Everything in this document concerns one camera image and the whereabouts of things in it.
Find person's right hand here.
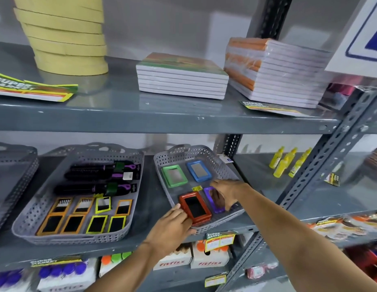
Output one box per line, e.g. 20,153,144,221
210,179,251,212

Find person's left hand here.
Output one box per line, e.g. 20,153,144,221
145,204,197,259

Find purple framed pocket mirror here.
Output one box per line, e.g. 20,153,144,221
203,187,226,214

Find red framed pocket mirror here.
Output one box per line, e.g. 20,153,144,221
179,192,213,226

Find person's right forearm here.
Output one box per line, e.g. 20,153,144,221
236,184,377,292

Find person's left forearm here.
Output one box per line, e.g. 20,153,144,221
85,242,165,292

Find yellow shelf edge price label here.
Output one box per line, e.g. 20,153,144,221
30,256,83,267
205,232,236,253
205,274,227,288

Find white box with red print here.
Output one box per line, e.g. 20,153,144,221
153,243,193,271

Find blue framed pocket mirror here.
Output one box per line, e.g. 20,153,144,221
186,160,212,183

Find white box with orange caps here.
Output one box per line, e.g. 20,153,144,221
191,239,230,269

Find green framed pocket mirror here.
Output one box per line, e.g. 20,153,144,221
161,165,188,188

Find small grey perforated plastic basket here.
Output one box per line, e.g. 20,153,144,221
153,145,245,235

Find yellow glue bottle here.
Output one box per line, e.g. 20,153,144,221
269,146,285,170
273,148,298,178
288,148,312,178

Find pink wrapped packet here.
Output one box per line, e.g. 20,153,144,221
246,262,279,280

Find white box orange green caps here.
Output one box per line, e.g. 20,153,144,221
99,252,133,278

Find yellow green price label card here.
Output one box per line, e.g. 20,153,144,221
0,72,78,103
240,101,314,118

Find grey metal shelving unit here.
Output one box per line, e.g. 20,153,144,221
216,88,377,292
0,0,344,292

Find small dark price tag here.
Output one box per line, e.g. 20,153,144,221
324,173,340,187

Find group of small framed combs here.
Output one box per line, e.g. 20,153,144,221
36,196,133,236

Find pile of clear snack packets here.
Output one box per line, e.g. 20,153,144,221
307,210,377,244

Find stack of green cover notebooks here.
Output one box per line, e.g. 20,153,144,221
136,52,229,100

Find white box of purple-capped bottles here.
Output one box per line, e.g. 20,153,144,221
36,258,99,292
0,269,34,292

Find stack of orange spine notebooks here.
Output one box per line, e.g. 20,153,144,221
224,37,332,109

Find large grey perforated plastic basket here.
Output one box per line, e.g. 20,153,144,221
12,143,145,246

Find stack of brown items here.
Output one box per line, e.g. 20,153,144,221
366,149,377,172

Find red packaged goods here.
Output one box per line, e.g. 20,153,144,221
344,243,377,287

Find empty grey perforated plastic basket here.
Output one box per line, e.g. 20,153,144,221
0,142,39,238

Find white sign with blue print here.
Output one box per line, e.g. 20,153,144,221
325,0,377,79

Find stack of yellow tape rolls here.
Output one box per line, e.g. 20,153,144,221
13,0,109,76

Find black hairbrush with purple handle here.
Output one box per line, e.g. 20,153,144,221
64,170,142,181
54,182,137,197
69,161,138,173

